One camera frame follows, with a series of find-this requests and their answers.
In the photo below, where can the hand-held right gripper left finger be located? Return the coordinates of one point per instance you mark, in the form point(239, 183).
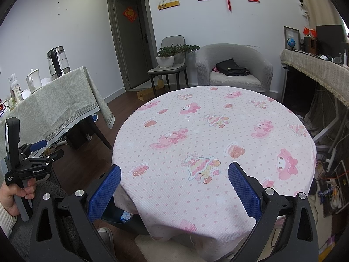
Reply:
point(105, 193)

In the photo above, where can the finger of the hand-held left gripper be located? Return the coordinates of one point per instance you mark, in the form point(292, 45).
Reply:
point(39, 144)
point(54, 155)

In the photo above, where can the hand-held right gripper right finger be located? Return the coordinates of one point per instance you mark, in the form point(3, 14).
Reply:
point(244, 191)

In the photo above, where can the black trash bin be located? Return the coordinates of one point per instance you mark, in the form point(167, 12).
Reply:
point(117, 214)

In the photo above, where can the blue and white packet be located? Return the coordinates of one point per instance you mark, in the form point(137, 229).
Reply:
point(126, 216)

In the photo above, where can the person's left hand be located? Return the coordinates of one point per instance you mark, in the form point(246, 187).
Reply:
point(8, 199)

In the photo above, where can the table with green patterned cloth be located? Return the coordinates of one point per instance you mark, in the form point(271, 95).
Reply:
point(54, 103)

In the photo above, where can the white slipper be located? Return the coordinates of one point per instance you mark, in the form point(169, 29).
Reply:
point(106, 237)

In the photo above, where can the clear glass bottle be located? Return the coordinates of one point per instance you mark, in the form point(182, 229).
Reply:
point(16, 90)

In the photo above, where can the blue shoe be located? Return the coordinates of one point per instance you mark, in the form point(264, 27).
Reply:
point(94, 118)

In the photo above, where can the white lidded mug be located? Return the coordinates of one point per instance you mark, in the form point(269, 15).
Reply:
point(34, 82)

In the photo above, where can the glass electric kettle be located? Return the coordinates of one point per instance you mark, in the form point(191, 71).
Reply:
point(61, 62)

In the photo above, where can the round table pink tablecloth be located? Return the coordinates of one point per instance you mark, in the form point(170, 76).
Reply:
point(190, 120)

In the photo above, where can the white power strip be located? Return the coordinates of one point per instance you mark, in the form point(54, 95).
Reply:
point(336, 193)

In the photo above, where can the flat cardboard box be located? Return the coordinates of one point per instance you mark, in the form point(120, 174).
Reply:
point(150, 92)

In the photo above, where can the black handbag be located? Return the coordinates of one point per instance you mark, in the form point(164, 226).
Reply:
point(231, 68)

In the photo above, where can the grey armchair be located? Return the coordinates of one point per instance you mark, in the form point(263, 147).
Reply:
point(204, 68)

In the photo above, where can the grey door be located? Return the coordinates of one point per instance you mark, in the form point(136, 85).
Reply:
point(136, 54)

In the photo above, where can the grey dining chair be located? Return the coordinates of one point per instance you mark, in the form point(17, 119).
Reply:
point(169, 72)

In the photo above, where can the potted green plant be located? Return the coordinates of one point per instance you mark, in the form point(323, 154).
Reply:
point(165, 61)

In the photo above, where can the desk with beige fringed cloth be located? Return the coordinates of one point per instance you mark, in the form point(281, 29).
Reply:
point(313, 62)

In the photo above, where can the small blue globe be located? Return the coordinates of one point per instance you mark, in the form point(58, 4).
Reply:
point(291, 43)

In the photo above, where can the red door decoration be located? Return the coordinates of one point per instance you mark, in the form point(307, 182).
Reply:
point(130, 15)

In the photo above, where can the dark wooden box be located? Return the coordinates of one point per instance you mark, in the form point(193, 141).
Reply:
point(310, 45)

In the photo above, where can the framed picture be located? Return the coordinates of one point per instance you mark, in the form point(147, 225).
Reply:
point(291, 32)

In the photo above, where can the small white bottle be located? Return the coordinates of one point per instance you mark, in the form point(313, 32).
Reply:
point(345, 58)

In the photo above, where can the black monitor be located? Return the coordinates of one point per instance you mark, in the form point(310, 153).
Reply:
point(328, 41)

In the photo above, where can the small red flags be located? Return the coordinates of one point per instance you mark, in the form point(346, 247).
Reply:
point(309, 31)

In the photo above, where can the beige curtain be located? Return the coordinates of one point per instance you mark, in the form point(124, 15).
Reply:
point(324, 13)

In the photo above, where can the white security camera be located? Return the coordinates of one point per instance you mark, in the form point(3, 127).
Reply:
point(302, 5)

